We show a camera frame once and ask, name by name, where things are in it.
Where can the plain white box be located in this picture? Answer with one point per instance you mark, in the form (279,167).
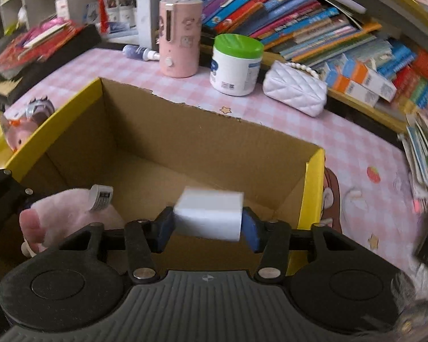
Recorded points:
(208,215)

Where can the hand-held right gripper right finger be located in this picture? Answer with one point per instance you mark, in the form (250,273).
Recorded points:
(251,231)

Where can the white pen holder with pens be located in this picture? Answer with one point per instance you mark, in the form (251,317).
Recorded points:
(114,14)

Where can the pink plastic bag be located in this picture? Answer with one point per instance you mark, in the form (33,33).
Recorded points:
(55,25)

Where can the pink plush toy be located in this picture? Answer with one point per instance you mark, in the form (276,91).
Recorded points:
(57,213)

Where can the large white pen holder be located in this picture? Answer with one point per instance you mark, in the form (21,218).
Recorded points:
(127,14)

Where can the white shelf unit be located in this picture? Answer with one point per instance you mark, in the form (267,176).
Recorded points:
(146,7)

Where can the pink doll toy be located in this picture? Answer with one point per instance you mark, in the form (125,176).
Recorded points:
(25,121)

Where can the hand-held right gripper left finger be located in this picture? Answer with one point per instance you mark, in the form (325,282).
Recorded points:
(166,229)

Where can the yellow cardboard box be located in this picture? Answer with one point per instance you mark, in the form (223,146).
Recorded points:
(199,142)

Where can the white fluffy item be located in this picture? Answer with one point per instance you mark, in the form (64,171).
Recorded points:
(421,281)

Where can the black electronic keyboard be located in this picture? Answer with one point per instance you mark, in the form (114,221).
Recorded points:
(85,37)

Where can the red plastic bags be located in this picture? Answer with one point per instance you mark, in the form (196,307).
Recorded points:
(39,51)

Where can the blue spray bottle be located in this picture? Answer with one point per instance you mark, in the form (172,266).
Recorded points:
(139,52)

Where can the pink checked tablecloth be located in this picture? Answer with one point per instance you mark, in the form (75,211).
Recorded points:
(342,139)

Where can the wooden bookshelf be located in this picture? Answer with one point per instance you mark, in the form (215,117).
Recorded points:
(371,112)

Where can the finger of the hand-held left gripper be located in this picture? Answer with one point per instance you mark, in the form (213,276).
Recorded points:
(3,192)

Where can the orange and white carton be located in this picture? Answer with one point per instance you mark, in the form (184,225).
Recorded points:
(349,91)
(369,74)

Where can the pile of loose booklets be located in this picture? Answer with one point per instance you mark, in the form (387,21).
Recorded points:
(422,149)

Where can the white jar with green lid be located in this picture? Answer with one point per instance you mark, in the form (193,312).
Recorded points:
(235,66)

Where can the red hanging ornament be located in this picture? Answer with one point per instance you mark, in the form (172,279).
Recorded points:
(102,10)

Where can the row of thick colourful books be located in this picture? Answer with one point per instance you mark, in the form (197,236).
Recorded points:
(289,17)

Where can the pink cylindrical humidifier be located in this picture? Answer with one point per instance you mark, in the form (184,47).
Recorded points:
(180,37)

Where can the white quilted purse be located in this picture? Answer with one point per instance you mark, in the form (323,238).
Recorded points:
(294,89)

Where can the white notebook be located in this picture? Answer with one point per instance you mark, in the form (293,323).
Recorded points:
(44,36)

